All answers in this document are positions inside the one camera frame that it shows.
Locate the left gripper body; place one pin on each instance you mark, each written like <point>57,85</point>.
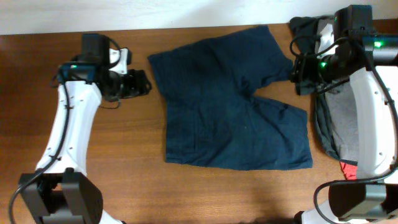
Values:
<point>127,85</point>

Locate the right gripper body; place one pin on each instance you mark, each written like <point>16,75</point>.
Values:
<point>308,67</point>

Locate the navy blue shorts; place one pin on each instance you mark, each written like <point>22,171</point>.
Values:
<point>214,118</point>

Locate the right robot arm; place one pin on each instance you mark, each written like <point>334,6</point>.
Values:
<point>352,69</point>

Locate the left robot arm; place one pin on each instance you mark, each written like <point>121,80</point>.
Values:
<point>59,191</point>

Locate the grey garment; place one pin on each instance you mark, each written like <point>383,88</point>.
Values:
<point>344,124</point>

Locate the red cloth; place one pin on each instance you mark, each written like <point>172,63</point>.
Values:
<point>349,171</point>

